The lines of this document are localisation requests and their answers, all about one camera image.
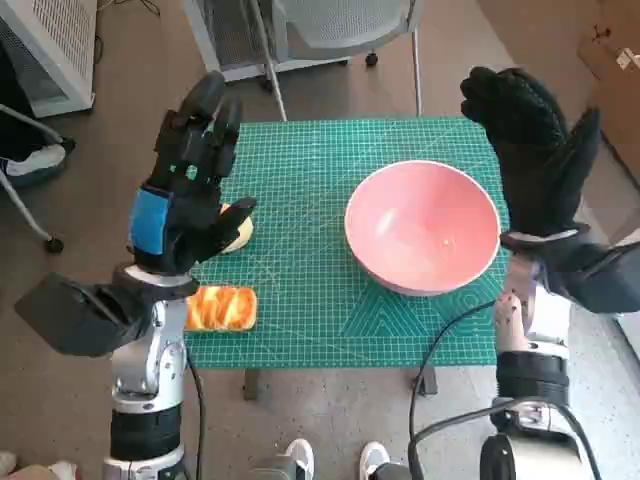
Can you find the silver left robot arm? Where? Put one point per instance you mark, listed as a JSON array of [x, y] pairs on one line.
[[150, 370]]

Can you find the person's white shoe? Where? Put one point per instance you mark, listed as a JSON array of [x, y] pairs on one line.
[[35, 161]]

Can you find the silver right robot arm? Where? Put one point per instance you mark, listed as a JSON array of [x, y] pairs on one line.
[[515, 325]]

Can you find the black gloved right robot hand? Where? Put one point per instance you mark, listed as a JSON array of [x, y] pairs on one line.
[[540, 170]]

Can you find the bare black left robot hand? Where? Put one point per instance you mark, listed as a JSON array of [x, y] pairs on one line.
[[187, 225]]

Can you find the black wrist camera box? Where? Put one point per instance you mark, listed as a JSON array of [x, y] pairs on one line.
[[70, 315], [600, 280]]

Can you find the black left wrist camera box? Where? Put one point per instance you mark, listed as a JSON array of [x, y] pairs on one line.
[[70, 315]]

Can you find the pink bowl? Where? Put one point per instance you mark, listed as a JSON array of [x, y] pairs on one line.
[[420, 225]]

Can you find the grey mesh chair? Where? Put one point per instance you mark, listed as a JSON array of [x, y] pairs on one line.
[[340, 25]]

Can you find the black table leg bracket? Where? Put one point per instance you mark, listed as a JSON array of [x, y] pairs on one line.
[[427, 384]]

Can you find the white cabinet on casters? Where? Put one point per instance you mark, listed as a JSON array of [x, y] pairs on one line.
[[225, 35]]

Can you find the white perforated metal cabinet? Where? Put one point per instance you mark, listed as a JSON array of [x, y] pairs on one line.
[[55, 45]]

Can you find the green cutting mat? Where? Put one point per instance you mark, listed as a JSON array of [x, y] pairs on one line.
[[300, 225]]

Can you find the person's leg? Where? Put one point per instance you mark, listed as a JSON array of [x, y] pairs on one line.
[[20, 100]]

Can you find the round toy bread bun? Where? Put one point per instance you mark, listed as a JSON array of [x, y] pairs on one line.
[[242, 236]]

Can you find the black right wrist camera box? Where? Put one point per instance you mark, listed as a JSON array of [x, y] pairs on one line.
[[600, 280]]

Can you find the brown cardboard box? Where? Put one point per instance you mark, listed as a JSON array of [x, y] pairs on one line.
[[620, 100]]

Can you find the orange striped toy bread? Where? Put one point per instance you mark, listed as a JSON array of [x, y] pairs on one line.
[[222, 309]]

